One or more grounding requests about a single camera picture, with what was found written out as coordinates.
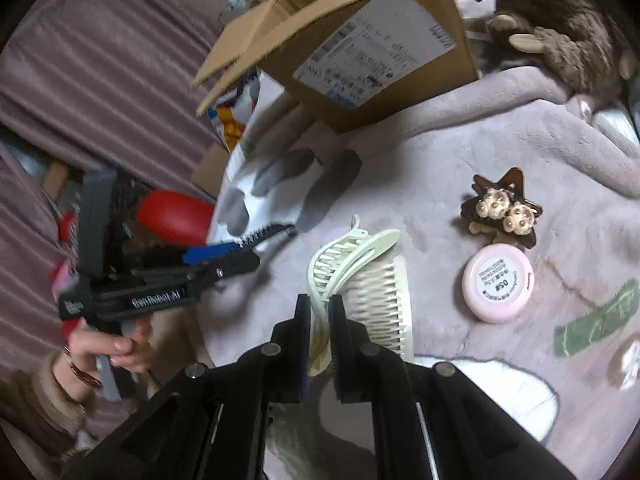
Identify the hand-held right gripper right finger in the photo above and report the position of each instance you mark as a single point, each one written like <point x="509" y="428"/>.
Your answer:
<point x="336" y="350"/>

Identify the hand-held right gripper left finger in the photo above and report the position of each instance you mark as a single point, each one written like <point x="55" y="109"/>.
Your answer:
<point x="300" y="340"/>

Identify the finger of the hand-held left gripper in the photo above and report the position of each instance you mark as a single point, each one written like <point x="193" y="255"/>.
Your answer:
<point x="230" y="267"/>
<point x="210" y="255"/>

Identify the black hair comb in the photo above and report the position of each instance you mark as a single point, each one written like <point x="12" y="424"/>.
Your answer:
<point x="265" y="234"/>

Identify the cream hair comb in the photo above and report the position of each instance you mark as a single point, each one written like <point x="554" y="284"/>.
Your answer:
<point x="385" y="305"/>

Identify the cream hair claw clip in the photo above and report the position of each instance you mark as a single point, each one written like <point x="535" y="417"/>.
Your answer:
<point x="345" y="260"/>

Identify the pink round compact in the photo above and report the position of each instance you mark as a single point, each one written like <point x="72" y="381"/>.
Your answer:
<point x="497" y="282"/>

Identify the brown star hair clip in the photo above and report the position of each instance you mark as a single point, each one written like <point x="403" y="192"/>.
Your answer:
<point x="500" y="210"/>

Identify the cardboard box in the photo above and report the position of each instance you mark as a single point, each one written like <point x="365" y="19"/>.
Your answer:
<point x="310" y="10"/>

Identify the person's left forearm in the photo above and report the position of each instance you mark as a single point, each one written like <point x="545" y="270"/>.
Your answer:
<point x="40" y="400"/>

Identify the person's left hand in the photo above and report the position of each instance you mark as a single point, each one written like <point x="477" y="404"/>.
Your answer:
<point x="92" y="347"/>

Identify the red cushion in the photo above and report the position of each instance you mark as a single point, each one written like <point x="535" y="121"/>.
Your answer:
<point x="175" y="215"/>

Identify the flat cardboard piece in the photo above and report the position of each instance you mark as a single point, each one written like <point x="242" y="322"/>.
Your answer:
<point x="212" y="170"/>

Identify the colourful shopping bag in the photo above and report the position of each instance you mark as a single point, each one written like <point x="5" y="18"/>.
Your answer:
<point x="232" y="130"/>

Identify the purple curtain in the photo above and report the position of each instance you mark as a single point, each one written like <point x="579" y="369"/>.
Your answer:
<point x="100" y="60"/>

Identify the panda printed blanket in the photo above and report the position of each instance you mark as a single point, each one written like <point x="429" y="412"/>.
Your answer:
<point x="450" y="135"/>

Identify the brown sloth plush toy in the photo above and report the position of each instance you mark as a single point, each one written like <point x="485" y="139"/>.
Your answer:
<point x="565" y="25"/>

